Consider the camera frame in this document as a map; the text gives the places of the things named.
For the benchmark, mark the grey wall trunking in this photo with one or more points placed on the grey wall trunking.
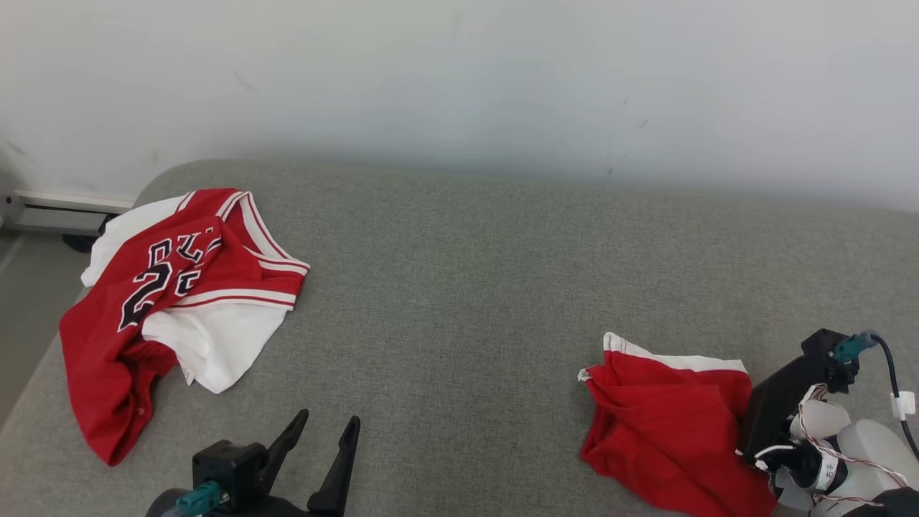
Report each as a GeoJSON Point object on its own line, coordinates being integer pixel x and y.
{"type": "Point", "coordinates": [57, 212]}

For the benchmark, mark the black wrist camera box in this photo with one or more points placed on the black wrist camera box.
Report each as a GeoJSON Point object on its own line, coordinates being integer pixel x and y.
{"type": "Point", "coordinates": [826, 352]}
{"type": "Point", "coordinates": [230, 463]}

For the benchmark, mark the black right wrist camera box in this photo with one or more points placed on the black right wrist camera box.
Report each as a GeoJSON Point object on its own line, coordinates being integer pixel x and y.
{"type": "Point", "coordinates": [826, 352]}

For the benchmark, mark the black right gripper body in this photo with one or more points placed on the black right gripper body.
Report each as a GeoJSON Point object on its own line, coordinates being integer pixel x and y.
{"type": "Point", "coordinates": [775, 409]}

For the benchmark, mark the teal right camera connector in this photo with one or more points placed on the teal right camera connector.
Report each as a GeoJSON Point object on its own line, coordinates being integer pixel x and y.
{"type": "Point", "coordinates": [851, 347]}

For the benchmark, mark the red white basketball jersey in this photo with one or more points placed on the red white basketball jersey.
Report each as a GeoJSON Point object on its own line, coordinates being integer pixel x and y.
{"type": "Point", "coordinates": [115, 345]}

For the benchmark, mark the teal camera connector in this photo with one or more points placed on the teal camera connector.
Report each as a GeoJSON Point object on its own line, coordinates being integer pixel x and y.
{"type": "Point", "coordinates": [851, 347]}
{"type": "Point", "coordinates": [201, 497]}

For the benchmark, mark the red basketball shorts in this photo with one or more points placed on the red basketball shorts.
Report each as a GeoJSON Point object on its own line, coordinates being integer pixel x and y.
{"type": "Point", "coordinates": [668, 431]}

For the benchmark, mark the teal left camera connector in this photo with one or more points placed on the teal left camera connector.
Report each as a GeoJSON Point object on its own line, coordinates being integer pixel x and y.
{"type": "Point", "coordinates": [201, 497]}

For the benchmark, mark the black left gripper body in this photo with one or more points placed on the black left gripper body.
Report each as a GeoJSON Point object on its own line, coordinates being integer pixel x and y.
{"type": "Point", "coordinates": [287, 508]}

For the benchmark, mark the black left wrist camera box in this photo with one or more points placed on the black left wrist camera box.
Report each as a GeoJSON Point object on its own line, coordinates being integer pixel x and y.
{"type": "Point", "coordinates": [230, 463]}

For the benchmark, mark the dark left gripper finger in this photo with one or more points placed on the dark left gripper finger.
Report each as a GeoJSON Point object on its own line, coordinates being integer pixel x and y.
{"type": "Point", "coordinates": [287, 445]}
{"type": "Point", "coordinates": [337, 474]}

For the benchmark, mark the white grey robot right arm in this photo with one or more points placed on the white grey robot right arm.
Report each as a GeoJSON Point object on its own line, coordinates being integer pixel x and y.
{"type": "Point", "coordinates": [869, 459]}

